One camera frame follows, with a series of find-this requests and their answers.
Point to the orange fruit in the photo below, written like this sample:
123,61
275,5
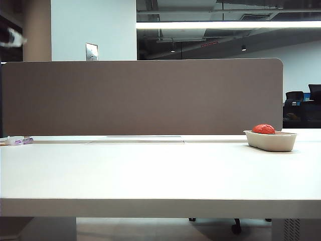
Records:
263,128

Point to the white paper lunchbox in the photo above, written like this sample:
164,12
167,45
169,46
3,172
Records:
270,143

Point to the brown desk divider panel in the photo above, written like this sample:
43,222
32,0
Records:
140,98

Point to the long ceiling light strip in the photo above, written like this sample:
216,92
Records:
228,24

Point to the office chair wheeled base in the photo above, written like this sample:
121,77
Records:
237,224

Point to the dark desk with yellow object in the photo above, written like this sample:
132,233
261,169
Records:
301,115

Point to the purple and white packet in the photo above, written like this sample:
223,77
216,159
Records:
20,140

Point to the blue computer monitor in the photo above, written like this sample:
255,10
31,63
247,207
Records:
306,96

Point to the black high-back office chair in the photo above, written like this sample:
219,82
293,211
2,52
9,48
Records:
315,92

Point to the blurred black white object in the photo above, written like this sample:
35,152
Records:
12,37

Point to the perforated grey table leg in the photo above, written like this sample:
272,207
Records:
291,229

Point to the metal wall switch plate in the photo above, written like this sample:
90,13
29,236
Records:
91,52

